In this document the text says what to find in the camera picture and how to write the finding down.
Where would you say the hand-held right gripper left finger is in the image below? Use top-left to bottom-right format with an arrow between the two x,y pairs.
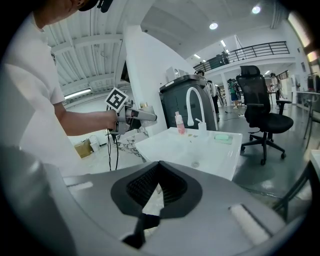
42,161 -> 162,256

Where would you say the white curved faucet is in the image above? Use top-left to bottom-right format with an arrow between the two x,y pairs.
185,86 -> 208,138

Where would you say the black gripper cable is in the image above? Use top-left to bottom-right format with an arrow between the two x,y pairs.
105,128 -> 120,172

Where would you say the black balcony railing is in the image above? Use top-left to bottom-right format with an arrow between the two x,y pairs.
193,41 -> 291,73

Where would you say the black office printer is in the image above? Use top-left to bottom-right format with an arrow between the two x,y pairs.
159,74 -> 220,131

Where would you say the person's white shirt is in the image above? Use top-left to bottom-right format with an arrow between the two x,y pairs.
0,14 -> 87,176

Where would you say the white sink basin table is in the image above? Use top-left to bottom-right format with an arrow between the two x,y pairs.
134,126 -> 244,181

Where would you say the pink plastic bottle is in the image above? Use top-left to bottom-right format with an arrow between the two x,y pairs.
174,111 -> 187,135

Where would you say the fluorescent tube light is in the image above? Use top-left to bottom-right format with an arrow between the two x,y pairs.
63,87 -> 93,99

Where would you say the black office chair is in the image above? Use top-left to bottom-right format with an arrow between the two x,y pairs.
236,65 -> 295,166

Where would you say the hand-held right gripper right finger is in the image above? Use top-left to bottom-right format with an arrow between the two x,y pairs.
142,161 -> 288,256

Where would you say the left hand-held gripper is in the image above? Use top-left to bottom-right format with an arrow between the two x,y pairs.
104,86 -> 158,135

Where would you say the small cardboard box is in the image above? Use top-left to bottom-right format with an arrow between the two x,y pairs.
74,139 -> 95,159

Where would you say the marble pattern cabinet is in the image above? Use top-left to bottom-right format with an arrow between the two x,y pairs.
109,128 -> 151,164

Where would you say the person's head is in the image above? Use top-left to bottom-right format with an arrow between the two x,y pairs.
33,0 -> 85,30

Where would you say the person's left forearm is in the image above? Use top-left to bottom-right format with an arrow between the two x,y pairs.
56,109 -> 118,137

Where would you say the white box on printer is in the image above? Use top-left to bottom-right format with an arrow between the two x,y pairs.
165,66 -> 187,81

